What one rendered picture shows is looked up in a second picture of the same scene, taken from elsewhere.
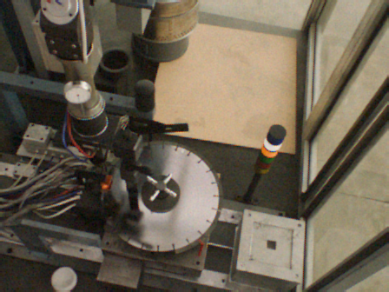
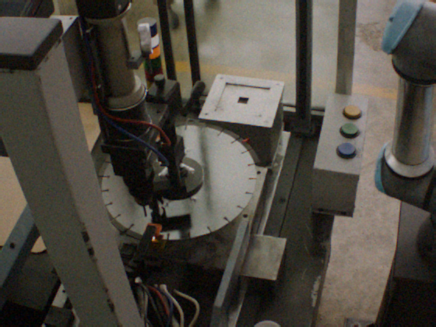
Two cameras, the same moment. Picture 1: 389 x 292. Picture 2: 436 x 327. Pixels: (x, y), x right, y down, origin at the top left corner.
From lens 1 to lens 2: 0.98 m
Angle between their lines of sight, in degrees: 46
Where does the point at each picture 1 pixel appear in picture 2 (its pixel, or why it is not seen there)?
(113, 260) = (250, 265)
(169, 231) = (230, 168)
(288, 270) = (272, 89)
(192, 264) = (260, 177)
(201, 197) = (186, 140)
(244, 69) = not seen: outside the picture
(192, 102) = (13, 198)
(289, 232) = (229, 86)
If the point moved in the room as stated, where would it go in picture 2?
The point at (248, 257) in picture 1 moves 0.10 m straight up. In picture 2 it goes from (258, 117) to (257, 84)
